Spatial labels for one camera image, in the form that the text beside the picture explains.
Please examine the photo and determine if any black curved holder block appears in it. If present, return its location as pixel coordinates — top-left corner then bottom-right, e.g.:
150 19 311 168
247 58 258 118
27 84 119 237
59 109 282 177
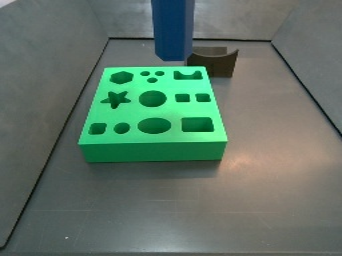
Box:
186 46 239 78

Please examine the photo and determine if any green shape sorter block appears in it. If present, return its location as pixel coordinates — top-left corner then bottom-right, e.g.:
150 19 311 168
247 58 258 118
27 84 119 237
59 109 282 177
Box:
79 66 227 162

